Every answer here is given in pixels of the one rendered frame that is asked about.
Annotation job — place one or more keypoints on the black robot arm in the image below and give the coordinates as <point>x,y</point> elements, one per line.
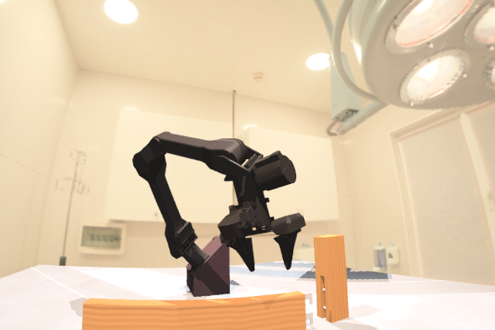
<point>225,156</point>

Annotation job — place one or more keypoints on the wooden post with slot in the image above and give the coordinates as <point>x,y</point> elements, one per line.
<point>331,277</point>

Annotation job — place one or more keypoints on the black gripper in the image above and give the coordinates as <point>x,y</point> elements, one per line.
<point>287,227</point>

